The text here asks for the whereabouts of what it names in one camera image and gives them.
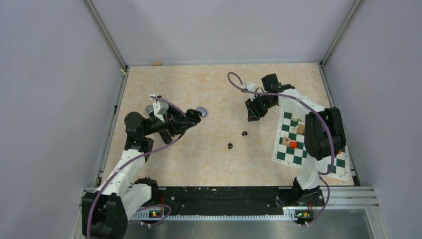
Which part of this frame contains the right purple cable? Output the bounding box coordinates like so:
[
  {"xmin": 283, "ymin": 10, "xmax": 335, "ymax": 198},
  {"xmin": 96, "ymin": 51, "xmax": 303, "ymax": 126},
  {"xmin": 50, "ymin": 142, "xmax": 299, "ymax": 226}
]
[{"xmin": 227, "ymin": 72, "xmax": 336, "ymax": 225}]

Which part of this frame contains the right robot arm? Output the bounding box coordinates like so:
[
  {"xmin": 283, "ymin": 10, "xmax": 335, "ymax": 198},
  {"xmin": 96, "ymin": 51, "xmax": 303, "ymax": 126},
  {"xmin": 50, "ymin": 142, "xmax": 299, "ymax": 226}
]
[{"xmin": 240, "ymin": 74, "xmax": 346, "ymax": 205}]

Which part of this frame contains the wooden letter cube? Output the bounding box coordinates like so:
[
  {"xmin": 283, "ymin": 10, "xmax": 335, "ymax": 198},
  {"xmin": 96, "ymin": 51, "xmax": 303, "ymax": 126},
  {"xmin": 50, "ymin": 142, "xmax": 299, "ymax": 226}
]
[{"xmin": 280, "ymin": 137, "xmax": 291, "ymax": 147}]

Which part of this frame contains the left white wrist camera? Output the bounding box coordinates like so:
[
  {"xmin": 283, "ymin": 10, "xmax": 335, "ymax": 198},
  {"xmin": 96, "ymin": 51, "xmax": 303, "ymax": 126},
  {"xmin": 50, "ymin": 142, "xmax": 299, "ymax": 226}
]
[{"xmin": 149, "ymin": 94, "xmax": 169, "ymax": 122}]

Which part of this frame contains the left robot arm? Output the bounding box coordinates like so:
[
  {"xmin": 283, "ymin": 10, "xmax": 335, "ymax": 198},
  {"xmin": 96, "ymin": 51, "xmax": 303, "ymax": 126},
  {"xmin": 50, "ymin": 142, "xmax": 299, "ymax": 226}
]
[{"xmin": 82, "ymin": 106, "xmax": 202, "ymax": 239}]

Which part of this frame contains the purple cable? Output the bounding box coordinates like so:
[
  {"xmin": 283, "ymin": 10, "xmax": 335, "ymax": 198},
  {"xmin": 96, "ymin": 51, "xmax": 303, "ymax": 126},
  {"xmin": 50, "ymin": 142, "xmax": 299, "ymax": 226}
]
[
  {"xmin": 227, "ymin": 72, "xmax": 336, "ymax": 225},
  {"xmin": 85, "ymin": 96, "xmax": 189, "ymax": 239}
]

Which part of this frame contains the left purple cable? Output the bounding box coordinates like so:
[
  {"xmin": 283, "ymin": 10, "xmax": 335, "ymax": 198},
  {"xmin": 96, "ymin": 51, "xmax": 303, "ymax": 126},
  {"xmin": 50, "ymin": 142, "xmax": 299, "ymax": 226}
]
[{"xmin": 85, "ymin": 96, "xmax": 189, "ymax": 239}]

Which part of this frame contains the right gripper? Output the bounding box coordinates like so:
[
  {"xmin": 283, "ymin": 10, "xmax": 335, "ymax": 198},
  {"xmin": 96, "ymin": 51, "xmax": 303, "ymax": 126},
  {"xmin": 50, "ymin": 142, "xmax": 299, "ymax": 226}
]
[{"xmin": 245, "ymin": 94, "xmax": 276, "ymax": 122}]

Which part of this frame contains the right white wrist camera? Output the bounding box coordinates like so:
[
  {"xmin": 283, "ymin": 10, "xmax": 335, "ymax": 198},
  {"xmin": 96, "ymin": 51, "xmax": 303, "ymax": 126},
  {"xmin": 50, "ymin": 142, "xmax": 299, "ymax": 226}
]
[{"xmin": 242, "ymin": 83, "xmax": 257, "ymax": 102}]

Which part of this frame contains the black rectangular bar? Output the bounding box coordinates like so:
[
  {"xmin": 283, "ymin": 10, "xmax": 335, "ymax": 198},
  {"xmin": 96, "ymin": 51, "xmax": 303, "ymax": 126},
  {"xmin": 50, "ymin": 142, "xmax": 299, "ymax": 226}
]
[{"xmin": 159, "ymin": 130, "xmax": 173, "ymax": 144}]

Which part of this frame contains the brown wooden block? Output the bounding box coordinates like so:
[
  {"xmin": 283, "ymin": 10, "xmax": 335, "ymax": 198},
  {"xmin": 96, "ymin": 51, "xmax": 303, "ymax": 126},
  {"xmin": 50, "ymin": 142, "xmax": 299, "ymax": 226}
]
[{"xmin": 297, "ymin": 124, "xmax": 305, "ymax": 135}]

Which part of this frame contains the purple earbud charging case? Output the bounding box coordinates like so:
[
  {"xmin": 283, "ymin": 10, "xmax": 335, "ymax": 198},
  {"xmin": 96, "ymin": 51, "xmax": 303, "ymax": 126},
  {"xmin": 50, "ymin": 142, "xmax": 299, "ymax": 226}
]
[{"xmin": 196, "ymin": 107, "xmax": 208, "ymax": 118}]

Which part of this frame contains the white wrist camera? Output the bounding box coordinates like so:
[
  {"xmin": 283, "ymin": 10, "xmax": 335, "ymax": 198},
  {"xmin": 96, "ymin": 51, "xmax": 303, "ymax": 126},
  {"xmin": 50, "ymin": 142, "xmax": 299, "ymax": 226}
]
[
  {"xmin": 242, "ymin": 83, "xmax": 257, "ymax": 102},
  {"xmin": 149, "ymin": 94, "xmax": 169, "ymax": 122}
]

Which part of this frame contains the green white chessboard mat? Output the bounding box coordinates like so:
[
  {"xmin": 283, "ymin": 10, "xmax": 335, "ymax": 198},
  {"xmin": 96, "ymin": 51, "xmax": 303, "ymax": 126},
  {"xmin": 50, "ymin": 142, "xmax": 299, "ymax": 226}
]
[{"xmin": 272, "ymin": 109, "xmax": 351, "ymax": 182}]

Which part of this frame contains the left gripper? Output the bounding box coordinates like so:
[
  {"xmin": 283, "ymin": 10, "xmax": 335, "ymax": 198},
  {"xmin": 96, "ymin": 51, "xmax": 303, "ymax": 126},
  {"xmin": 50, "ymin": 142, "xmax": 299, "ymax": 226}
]
[{"xmin": 142, "ymin": 103, "xmax": 197, "ymax": 136}]

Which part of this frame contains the small orange red block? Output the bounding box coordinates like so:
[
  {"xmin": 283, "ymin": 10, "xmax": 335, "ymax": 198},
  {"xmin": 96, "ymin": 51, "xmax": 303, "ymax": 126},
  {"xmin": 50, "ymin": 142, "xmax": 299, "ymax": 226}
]
[{"xmin": 289, "ymin": 141, "xmax": 298, "ymax": 149}]

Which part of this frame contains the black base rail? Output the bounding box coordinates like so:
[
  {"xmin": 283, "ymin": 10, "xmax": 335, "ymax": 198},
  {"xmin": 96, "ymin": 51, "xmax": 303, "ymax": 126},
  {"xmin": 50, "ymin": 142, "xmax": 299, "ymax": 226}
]
[{"xmin": 140, "ymin": 186, "xmax": 324, "ymax": 222}]

